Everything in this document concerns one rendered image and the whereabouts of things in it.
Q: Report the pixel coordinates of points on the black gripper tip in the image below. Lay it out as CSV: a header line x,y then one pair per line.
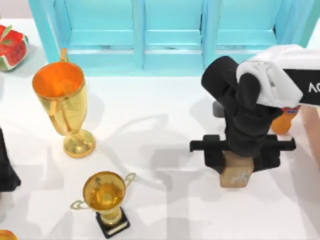
x,y
6,165

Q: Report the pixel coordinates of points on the tall gold trophy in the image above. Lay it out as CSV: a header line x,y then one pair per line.
x,y
62,100

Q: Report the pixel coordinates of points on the small gold trophy black base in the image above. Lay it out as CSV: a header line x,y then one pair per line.
x,y
106,197

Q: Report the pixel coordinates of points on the orange bottle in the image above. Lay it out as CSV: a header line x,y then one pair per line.
x,y
281,125

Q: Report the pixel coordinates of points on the tan wooden block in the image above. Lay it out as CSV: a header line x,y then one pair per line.
x,y
236,175

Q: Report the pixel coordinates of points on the orange round object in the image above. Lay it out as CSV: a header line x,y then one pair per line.
x,y
6,235

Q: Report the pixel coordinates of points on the grey rounded box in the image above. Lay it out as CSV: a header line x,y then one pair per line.
x,y
218,108

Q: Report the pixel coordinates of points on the light blue rack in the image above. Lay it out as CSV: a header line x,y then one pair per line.
x,y
172,32

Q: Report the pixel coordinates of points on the watermelon print box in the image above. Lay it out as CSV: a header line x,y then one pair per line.
x,y
12,50

